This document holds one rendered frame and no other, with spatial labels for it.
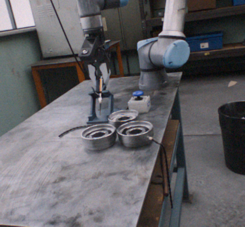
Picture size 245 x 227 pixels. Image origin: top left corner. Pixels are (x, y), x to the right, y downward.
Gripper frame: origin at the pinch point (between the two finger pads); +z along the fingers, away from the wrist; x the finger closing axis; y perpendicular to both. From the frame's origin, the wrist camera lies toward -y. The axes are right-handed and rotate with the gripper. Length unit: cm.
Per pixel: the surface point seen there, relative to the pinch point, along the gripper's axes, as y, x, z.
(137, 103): -1.5, -13.3, 8.2
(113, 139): -26.9, -10.9, 9.9
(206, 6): 325, -48, -12
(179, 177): 42, -21, 68
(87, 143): -29.9, -4.1, 9.4
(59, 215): -56, -7, 12
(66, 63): 165, 95, 17
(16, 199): -51, 6, 12
